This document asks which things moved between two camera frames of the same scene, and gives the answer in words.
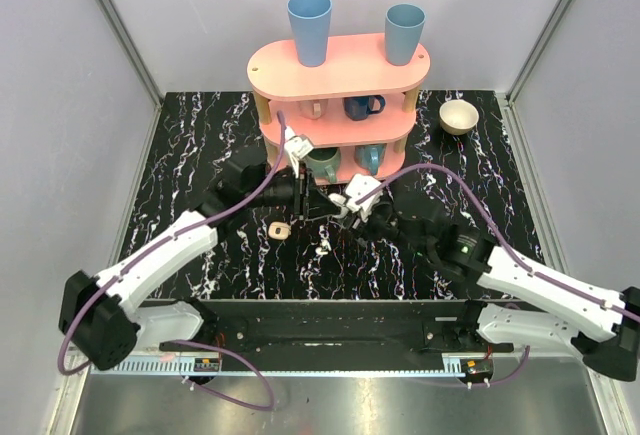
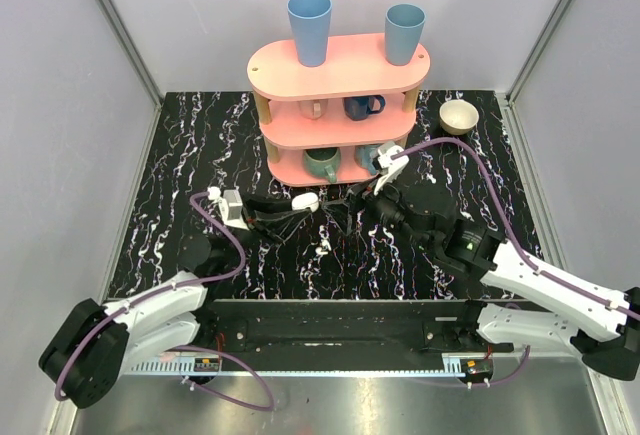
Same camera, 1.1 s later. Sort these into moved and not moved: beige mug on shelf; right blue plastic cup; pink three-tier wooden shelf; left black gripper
Moved: left black gripper
Not moved: beige mug on shelf; pink three-tier wooden shelf; right blue plastic cup
